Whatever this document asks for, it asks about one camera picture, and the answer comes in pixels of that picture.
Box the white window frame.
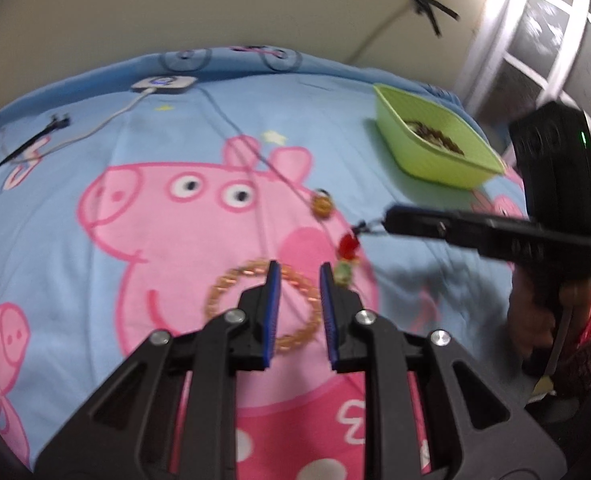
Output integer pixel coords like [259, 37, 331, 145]
[455, 0, 591, 161]

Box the pile of beaded jewelry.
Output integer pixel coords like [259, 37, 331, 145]
[403, 119, 466, 157]

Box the gold bead bracelet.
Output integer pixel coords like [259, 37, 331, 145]
[205, 258, 323, 356]

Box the white charger cable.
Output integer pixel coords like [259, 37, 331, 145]
[5, 91, 151, 166]

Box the white charger box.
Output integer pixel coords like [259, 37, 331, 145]
[131, 75, 197, 95]

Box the green plastic basket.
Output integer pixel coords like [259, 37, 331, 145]
[373, 83, 507, 191]

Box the blue cartoon pig blanket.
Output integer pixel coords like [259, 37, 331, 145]
[0, 46, 541, 480]

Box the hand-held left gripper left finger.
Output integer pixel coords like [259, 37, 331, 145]
[32, 260, 282, 480]

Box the corded bead pendant necklace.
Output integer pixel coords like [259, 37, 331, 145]
[195, 85, 391, 293]

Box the black cable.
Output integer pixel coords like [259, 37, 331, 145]
[0, 115, 71, 186]

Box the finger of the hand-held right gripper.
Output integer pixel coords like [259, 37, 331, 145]
[384, 203, 591, 267]

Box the person's right hand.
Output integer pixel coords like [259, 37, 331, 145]
[508, 270, 591, 360]

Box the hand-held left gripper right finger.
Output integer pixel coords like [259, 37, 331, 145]
[319, 262, 569, 480]

